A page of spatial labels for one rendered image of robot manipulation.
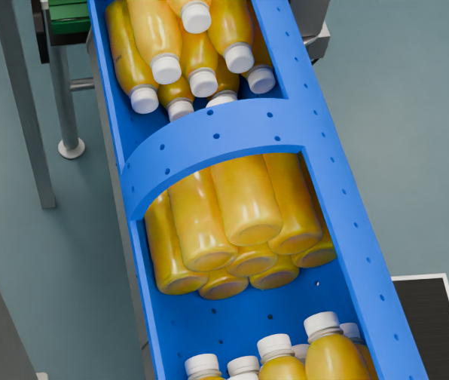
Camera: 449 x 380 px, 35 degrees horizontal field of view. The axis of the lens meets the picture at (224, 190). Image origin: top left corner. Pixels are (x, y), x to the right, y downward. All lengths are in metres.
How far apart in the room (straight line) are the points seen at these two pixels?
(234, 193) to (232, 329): 0.23
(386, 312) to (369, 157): 1.63
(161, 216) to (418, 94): 1.76
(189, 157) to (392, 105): 1.77
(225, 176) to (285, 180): 0.08
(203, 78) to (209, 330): 0.35
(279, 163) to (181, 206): 0.13
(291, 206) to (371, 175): 1.47
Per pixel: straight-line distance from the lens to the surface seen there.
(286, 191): 0.86
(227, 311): 0.98
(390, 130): 2.44
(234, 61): 1.01
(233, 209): 0.81
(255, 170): 0.83
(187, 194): 0.86
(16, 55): 1.63
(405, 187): 2.33
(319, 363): 0.79
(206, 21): 1.01
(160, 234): 0.90
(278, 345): 0.84
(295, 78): 0.87
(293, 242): 0.87
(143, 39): 1.02
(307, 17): 1.53
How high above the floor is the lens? 1.86
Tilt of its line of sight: 58 degrees down
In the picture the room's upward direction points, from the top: 10 degrees clockwise
